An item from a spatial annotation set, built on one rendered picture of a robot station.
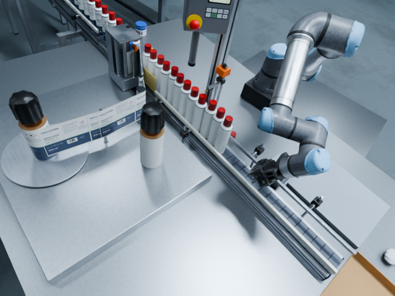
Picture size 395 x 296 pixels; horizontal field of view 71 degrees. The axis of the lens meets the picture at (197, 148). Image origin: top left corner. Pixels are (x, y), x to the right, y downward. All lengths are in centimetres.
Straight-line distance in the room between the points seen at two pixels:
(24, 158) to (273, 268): 101
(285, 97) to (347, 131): 85
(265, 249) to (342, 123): 93
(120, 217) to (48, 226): 23
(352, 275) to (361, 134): 82
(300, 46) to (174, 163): 64
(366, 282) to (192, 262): 64
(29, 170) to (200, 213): 66
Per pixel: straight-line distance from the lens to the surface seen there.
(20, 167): 122
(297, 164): 90
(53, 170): 118
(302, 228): 117
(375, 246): 138
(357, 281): 126
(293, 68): 99
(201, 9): 110
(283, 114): 91
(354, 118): 185
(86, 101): 142
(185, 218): 110
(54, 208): 110
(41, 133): 109
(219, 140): 116
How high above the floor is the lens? 182
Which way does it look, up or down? 50 degrees down
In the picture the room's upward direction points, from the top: 13 degrees clockwise
